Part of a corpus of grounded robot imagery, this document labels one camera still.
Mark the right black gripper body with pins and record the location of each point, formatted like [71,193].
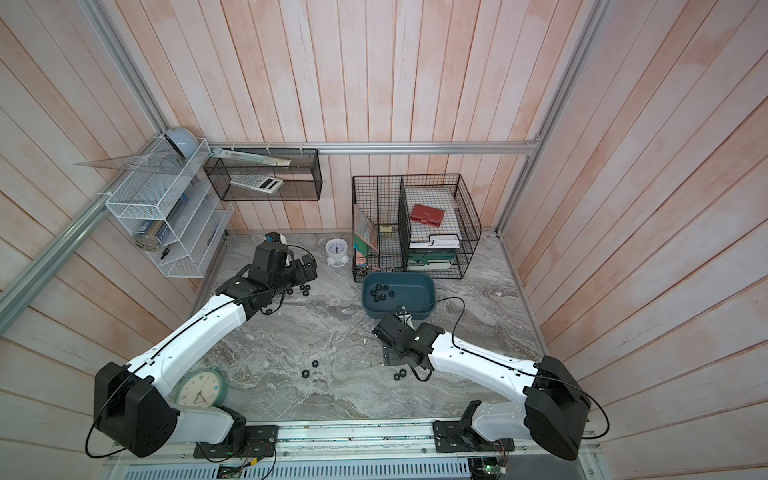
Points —
[393,357]

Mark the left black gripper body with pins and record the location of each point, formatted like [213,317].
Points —
[294,274]

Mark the dark teal storage box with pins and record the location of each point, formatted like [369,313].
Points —
[415,291]

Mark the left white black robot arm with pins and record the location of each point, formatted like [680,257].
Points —
[130,400]

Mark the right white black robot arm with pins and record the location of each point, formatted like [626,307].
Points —
[543,401]

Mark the small white alarm clock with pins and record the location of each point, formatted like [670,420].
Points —
[337,253]

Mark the white calculator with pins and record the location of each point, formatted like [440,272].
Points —
[258,183]

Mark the white tray in organizer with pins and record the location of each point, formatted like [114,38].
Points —
[437,242]

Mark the red wallet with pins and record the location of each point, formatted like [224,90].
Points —
[427,215]

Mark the clear plastic ruler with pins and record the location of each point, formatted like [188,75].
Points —
[249,157]

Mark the grey computer mouse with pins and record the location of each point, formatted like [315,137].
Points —
[182,140]

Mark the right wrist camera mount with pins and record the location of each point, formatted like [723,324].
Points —
[404,316]

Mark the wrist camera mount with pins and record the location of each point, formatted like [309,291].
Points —
[275,237]
[404,316]

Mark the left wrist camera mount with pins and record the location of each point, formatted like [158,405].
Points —
[275,237]

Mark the black wire wall basket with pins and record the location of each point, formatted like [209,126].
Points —
[303,179]

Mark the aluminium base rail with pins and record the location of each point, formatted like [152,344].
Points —
[345,440]

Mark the black wire desk organizer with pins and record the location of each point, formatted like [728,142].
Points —
[382,230]

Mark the white wire wall shelf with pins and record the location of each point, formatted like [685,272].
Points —
[172,215]

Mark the green round wall clock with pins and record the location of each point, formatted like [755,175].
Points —
[203,388]

